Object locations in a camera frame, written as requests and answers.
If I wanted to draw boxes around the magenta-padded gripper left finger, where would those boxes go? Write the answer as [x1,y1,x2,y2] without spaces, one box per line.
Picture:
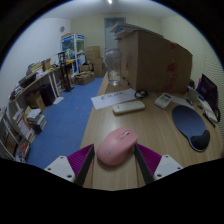
[44,143,96,187]

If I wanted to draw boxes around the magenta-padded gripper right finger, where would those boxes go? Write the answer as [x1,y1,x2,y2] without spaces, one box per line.
[134,143,184,186]

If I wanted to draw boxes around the pink computer mouse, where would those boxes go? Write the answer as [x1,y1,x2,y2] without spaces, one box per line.
[96,126,139,167]

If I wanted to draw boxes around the dark blue round mouse pad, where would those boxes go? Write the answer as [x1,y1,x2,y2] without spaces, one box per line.
[171,104,212,153]

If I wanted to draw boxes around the shelf unit with books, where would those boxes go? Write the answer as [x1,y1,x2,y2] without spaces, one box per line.
[0,104,48,164]

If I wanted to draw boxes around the white remote control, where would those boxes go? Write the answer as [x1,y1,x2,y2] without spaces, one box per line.
[154,92,173,110]

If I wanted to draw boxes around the cream flat rectangular case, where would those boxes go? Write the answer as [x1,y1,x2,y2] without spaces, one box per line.
[111,100,146,116]

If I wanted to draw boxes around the black bin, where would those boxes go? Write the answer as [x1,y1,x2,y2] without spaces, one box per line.
[39,83,56,107]

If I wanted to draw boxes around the wooden side desk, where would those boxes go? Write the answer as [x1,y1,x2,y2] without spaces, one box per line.
[9,59,76,104]

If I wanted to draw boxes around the low cardboard box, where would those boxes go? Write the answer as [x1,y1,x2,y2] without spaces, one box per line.
[73,71,96,86]

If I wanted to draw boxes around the black stand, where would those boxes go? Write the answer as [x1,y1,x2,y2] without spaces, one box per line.
[57,51,75,93]

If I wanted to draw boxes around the large brown cardboard box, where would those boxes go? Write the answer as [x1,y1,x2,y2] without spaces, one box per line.
[116,29,194,94]

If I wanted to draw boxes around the stacked cardboard boxes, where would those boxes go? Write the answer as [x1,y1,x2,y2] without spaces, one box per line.
[84,45,107,78]

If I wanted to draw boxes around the clear plastic jar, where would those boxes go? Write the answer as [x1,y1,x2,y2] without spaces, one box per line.
[104,48,124,87]

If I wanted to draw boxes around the blue and white display cabinet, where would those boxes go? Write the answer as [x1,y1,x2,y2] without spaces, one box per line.
[60,32,87,74]

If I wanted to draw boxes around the grey door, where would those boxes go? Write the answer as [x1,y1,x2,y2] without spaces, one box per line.
[104,17,127,51]

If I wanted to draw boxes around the black coiled cable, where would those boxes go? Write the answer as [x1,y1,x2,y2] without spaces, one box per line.
[134,89,149,100]

